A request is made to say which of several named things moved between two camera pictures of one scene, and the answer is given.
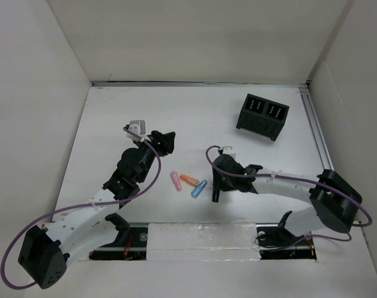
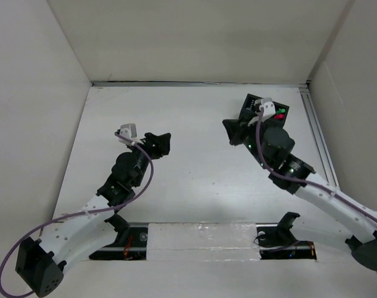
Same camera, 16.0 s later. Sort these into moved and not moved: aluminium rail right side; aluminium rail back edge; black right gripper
Moved: black right gripper
Not moved: aluminium rail back edge; aluminium rail right side
